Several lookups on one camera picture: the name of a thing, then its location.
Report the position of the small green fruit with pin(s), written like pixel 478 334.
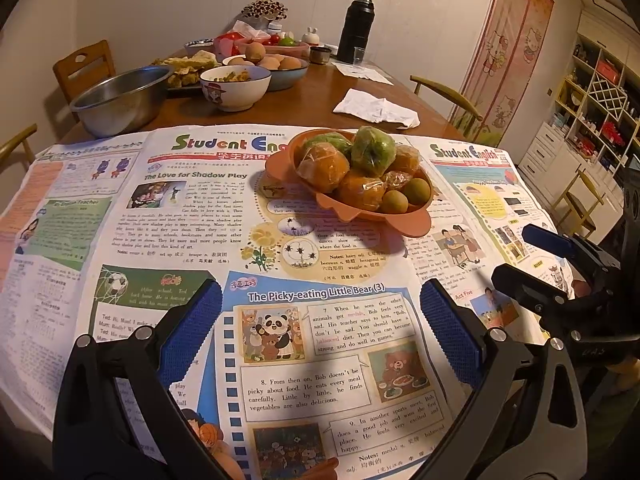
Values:
pixel 372 152

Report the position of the person's right hand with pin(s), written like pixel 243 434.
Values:
pixel 581 290

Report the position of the small printed newspaper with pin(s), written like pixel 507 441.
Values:
pixel 480 185

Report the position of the plastic-wrapped orange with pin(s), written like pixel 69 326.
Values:
pixel 397 181
pixel 362 192
pixel 406 160
pixel 322 167

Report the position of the bundle of paper straws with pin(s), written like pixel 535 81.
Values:
pixel 265 10

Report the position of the black thermos bottle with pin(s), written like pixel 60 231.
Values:
pixel 355 27

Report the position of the small steel cup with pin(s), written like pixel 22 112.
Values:
pixel 320 55

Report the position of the flat white paper sheet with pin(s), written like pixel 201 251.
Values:
pixel 370 72

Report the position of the cartoon print ceramic bowl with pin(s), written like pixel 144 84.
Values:
pixel 235 95

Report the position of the white cube shelf unit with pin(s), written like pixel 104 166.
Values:
pixel 600 100

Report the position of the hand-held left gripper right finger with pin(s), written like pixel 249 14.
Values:
pixel 450 330

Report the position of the crumpled white tissue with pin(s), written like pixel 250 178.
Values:
pixel 375 107

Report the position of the pink food container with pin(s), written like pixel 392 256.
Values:
pixel 287 47

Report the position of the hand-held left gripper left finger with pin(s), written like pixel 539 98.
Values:
pixel 192 325

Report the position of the pink cartoon door curtain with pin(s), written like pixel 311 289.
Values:
pixel 502 50

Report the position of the white drawer cabinet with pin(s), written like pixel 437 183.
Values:
pixel 542 152

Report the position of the blue patterned plate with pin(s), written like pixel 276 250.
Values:
pixel 199 44

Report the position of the stainless steel bowl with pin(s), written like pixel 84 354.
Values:
pixel 120 102

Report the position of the blue ceramic bowl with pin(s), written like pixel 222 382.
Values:
pixel 290 77

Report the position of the tray of fried food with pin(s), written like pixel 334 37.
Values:
pixel 190 67

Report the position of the small round brown-green fruit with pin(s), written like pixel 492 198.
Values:
pixel 417 191
pixel 395 202

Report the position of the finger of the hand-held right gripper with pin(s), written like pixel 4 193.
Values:
pixel 530 287
pixel 550 237

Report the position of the white rabbit figurine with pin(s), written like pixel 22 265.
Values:
pixel 311 36

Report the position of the wooden chair with cutout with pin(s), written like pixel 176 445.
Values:
pixel 82 67

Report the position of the large printed newspaper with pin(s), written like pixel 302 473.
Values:
pixel 150 240

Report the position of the large green fruit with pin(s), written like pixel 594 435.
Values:
pixel 325 142

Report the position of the orange bear-shaped plastic plate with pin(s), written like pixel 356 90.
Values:
pixel 350 217

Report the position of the small clear glass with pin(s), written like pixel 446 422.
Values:
pixel 359 57

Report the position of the red snack packet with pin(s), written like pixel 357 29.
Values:
pixel 227 44

